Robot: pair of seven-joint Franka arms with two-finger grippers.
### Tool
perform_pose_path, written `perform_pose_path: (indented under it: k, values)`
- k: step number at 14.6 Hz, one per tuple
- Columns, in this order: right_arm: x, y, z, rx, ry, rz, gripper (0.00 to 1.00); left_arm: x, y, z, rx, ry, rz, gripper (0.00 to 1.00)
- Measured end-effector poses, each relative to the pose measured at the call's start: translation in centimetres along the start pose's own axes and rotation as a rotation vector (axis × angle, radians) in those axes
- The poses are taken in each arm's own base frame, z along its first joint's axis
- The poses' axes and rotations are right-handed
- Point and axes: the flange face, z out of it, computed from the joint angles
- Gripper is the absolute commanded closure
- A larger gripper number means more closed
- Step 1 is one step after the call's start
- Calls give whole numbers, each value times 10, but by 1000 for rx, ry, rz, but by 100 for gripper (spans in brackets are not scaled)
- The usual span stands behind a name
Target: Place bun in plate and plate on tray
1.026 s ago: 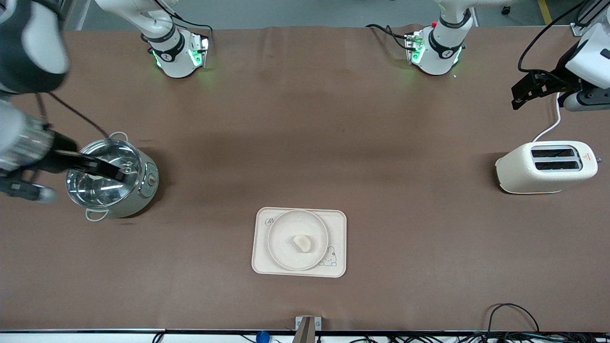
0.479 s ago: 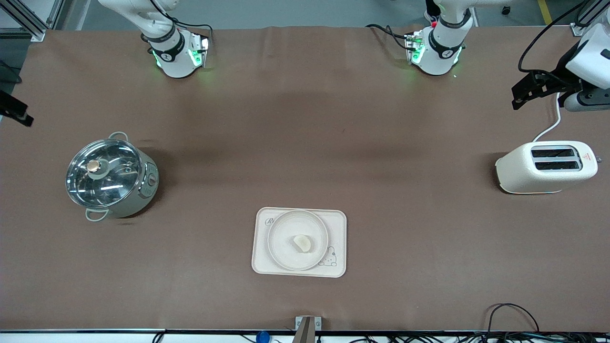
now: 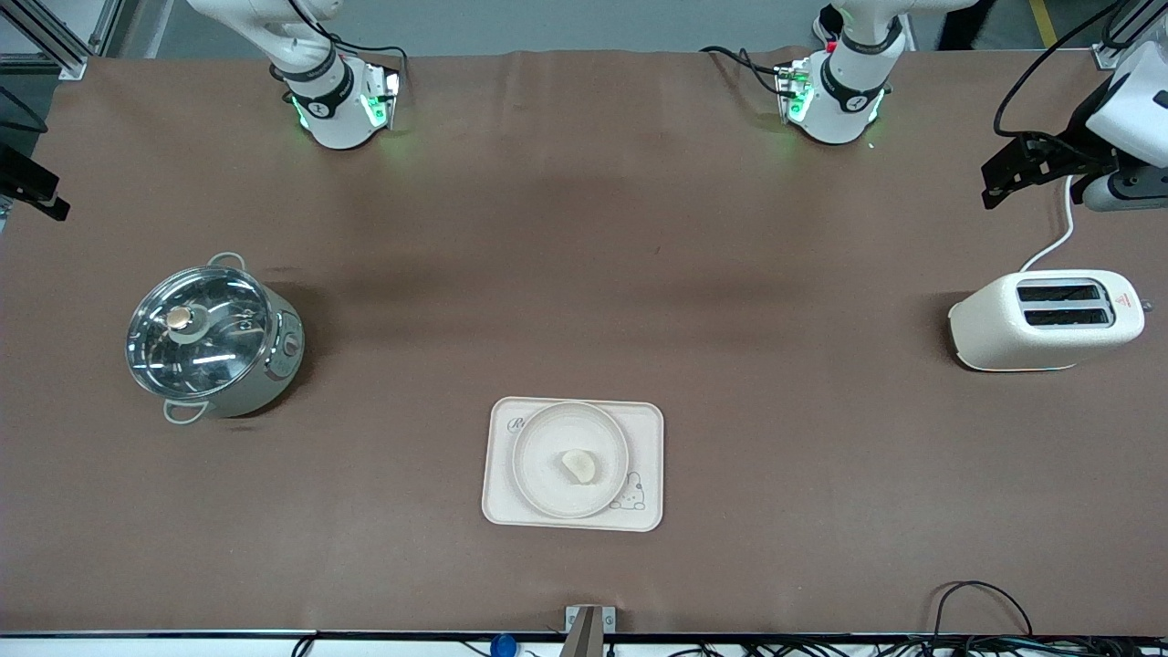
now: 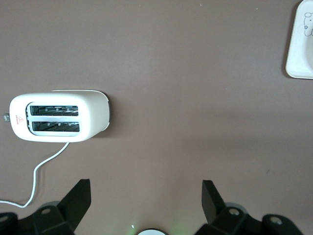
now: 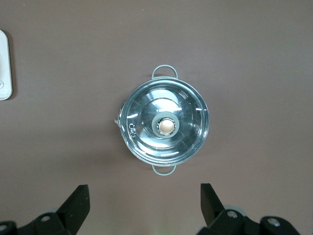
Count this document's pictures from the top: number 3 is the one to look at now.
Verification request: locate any cream round plate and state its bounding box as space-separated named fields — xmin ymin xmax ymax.
xmin=512 ymin=401 xmax=631 ymax=520

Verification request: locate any cream tray with bear drawing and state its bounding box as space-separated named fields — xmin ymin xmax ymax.
xmin=481 ymin=396 xmax=665 ymax=533

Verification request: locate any white two-slot toaster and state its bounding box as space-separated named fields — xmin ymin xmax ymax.
xmin=947 ymin=269 xmax=1152 ymax=372

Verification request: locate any glass pot lid with knob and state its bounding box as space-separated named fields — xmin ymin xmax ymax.
xmin=126 ymin=266 xmax=275 ymax=402

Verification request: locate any silver electric cooking pot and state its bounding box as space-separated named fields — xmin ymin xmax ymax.
xmin=125 ymin=252 xmax=306 ymax=426

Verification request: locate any white toaster power cable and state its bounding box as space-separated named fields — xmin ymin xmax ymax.
xmin=1019 ymin=173 xmax=1079 ymax=273

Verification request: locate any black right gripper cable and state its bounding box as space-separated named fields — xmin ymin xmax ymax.
xmin=0 ymin=85 xmax=48 ymax=134

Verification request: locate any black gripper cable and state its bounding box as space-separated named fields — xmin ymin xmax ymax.
xmin=0 ymin=85 xmax=48 ymax=134
xmin=993 ymin=0 xmax=1125 ymax=140

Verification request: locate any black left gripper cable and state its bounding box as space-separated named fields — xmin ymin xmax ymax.
xmin=993 ymin=0 xmax=1125 ymax=140

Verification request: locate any aluminium frame profile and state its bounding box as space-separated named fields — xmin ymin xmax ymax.
xmin=0 ymin=0 xmax=126 ymax=81
xmin=1092 ymin=0 xmax=1168 ymax=70

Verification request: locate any black left arm base cable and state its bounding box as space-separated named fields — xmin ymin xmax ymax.
xmin=700 ymin=45 xmax=787 ymax=98

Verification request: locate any black arm base cable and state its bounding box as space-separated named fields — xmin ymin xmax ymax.
xmin=700 ymin=45 xmax=787 ymax=98
xmin=287 ymin=0 xmax=409 ymax=92

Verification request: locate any black right arm base cable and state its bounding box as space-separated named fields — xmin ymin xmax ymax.
xmin=287 ymin=0 xmax=409 ymax=92

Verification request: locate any black looped cable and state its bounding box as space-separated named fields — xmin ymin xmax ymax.
xmin=929 ymin=580 xmax=1037 ymax=657

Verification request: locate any metal table-edge bracket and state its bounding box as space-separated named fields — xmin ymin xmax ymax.
xmin=564 ymin=604 xmax=616 ymax=657

